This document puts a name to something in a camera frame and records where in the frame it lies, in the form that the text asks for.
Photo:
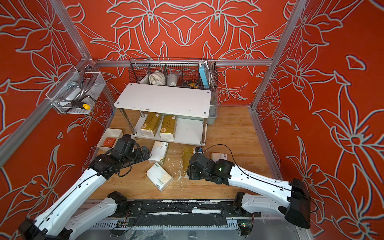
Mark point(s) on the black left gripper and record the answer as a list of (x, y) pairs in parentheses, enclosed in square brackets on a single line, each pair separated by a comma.
[(140, 156)]

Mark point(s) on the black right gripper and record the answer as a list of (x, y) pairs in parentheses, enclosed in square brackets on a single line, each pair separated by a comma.
[(191, 173)]

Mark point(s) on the gold tissue pack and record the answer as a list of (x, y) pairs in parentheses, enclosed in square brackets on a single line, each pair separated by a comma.
[(151, 124), (188, 152), (168, 128)]

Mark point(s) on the white tissue pack front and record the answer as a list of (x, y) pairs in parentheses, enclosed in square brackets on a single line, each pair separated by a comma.
[(159, 177)]

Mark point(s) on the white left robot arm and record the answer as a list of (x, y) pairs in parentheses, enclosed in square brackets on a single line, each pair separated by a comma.
[(58, 222)]

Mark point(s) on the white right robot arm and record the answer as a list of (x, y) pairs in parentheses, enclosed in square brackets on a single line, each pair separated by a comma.
[(292, 199)]

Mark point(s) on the white two-tier shelf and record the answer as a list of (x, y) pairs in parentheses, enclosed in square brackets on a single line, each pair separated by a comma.
[(190, 106)]

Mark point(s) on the red square block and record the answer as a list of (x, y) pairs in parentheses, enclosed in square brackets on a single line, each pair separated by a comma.
[(109, 142)]

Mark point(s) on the white square tray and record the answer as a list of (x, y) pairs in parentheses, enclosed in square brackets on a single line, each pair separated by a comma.
[(116, 133)]

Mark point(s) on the white cloth roll in basket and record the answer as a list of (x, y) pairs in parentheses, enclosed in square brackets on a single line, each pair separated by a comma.
[(157, 78)]

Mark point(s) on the light blue box in basket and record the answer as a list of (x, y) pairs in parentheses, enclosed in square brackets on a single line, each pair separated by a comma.
[(203, 70)]

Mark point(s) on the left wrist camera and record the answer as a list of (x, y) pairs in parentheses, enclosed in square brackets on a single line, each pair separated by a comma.
[(125, 145)]

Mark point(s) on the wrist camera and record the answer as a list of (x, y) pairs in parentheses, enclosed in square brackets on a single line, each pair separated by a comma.
[(125, 145), (198, 150)]

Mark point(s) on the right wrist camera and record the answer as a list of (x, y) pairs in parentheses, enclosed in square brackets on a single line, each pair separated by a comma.
[(198, 150)]

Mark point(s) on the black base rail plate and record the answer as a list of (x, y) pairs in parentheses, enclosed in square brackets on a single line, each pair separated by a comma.
[(180, 215)]

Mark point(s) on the yellow handled tool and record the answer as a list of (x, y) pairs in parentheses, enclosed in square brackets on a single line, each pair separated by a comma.
[(81, 105)]

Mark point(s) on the clear plastic wall bin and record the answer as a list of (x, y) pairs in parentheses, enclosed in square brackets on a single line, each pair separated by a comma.
[(82, 86)]

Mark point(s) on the black wire basket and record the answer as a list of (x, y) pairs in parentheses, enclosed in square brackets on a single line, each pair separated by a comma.
[(179, 72)]

